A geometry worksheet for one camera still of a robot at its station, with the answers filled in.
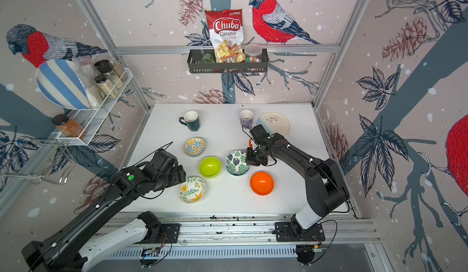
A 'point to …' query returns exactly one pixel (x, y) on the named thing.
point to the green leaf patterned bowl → (236, 163)
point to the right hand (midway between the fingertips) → (246, 160)
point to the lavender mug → (246, 117)
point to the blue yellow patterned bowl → (194, 147)
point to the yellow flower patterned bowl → (191, 189)
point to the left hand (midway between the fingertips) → (182, 172)
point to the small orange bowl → (250, 145)
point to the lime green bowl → (209, 167)
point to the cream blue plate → (274, 122)
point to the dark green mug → (191, 119)
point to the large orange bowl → (262, 183)
